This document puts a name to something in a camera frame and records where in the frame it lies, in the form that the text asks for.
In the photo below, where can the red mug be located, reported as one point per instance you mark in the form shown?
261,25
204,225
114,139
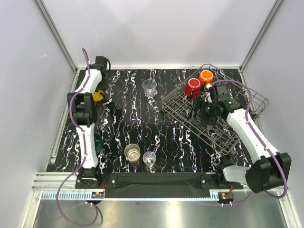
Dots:
193,87

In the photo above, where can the orange mug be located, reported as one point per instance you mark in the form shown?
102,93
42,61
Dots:
206,77

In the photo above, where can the clear glass tumbler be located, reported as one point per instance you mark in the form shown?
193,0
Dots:
149,158
149,87

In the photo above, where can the clear glass tumbler far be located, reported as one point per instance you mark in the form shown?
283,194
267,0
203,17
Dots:
149,87

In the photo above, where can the stainless steel cup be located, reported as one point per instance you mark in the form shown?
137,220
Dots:
132,153

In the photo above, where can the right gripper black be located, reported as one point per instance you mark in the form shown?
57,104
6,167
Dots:
197,103

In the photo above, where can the yellow mug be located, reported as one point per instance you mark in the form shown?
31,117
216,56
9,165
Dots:
98,95

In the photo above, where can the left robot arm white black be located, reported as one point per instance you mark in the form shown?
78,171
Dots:
83,114

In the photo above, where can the dark green mug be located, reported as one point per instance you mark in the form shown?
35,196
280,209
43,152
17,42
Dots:
99,143

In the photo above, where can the clear glass tumbler near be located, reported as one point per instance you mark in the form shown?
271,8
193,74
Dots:
149,158

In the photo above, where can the grey wire dish rack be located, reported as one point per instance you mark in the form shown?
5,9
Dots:
177,106

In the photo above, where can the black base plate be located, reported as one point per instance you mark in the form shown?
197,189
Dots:
158,185

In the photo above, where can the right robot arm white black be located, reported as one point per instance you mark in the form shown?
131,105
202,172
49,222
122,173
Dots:
270,168

